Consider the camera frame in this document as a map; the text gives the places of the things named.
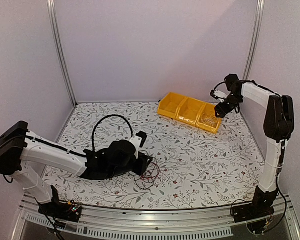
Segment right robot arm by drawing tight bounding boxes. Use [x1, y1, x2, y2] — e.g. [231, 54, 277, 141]
[210, 74, 295, 218]

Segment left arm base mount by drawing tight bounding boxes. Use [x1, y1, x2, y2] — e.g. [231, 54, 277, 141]
[38, 185, 82, 223]

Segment white cable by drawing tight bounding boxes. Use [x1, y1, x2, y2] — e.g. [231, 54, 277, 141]
[201, 113, 221, 128]

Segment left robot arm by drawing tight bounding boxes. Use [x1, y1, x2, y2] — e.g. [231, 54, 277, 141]
[0, 121, 153, 217]

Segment aluminium frame post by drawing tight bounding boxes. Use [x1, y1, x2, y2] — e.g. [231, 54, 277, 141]
[242, 0, 265, 80]
[46, 0, 78, 107]

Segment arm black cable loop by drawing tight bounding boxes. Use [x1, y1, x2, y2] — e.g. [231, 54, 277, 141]
[91, 114, 135, 152]
[213, 81, 227, 92]

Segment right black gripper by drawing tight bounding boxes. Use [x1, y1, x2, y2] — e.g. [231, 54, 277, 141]
[215, 93, 244, 118]

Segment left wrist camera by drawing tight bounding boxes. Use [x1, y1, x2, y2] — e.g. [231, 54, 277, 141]
[129, 131, 148, 159]

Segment floral table mat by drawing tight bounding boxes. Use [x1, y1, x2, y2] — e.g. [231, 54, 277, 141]
[43, 102, 264, 210]

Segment left aluminium frame post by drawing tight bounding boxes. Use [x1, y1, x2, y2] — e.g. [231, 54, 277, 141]
[46, 0, 78, 107]

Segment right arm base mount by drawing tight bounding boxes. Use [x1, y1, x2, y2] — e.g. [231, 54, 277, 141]
[230, 199, 275, 235]

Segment aluminium front rail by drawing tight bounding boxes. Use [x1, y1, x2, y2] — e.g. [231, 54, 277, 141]
[12, 194, 300, 240]

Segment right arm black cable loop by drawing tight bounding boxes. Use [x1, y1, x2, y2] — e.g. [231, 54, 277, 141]
[213, 81, 227, 92]

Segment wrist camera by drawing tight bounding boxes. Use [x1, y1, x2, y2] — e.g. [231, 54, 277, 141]
[129, 131, 148, 159]
[210, 90, 227, 103]

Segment right aluminium frame post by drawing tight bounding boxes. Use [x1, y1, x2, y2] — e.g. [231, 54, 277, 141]
[242, 0, 265, 80]

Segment black and red cables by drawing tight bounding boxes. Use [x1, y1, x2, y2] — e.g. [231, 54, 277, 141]
[133, 161, 162, 190]

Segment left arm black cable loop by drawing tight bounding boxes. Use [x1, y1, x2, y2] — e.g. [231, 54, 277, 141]
[91, 114, 135, 152]

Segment yellow three-compartment bin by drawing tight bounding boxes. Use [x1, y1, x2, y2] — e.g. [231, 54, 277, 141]
[157, 92, 222, 134]

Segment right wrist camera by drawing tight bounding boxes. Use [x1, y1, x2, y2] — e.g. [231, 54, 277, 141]
[210, 90, 227, 103]

